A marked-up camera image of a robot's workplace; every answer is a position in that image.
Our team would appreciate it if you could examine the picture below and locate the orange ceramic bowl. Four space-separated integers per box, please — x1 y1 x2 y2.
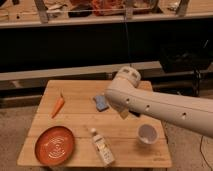
34 126 75 166

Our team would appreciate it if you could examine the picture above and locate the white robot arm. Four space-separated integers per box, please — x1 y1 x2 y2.
105 66 213 138

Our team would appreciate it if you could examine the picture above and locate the black striped eraser block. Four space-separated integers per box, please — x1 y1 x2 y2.
129 110 141 117

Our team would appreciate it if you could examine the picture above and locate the blue sponge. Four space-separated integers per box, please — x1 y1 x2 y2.
93 95 109 112

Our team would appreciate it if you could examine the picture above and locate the white cup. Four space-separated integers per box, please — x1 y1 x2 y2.
138 124 158 145

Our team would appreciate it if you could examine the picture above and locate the white plastic bottle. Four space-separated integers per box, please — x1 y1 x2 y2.
90 128 115 167

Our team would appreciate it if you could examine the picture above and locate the orange carrot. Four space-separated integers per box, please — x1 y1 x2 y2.
51 95 65 118

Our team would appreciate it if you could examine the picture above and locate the orange object on shelf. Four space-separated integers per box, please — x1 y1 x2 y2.
91 0 151 17

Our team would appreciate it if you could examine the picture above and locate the black cable on floor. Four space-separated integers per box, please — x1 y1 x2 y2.
199 135 213 168

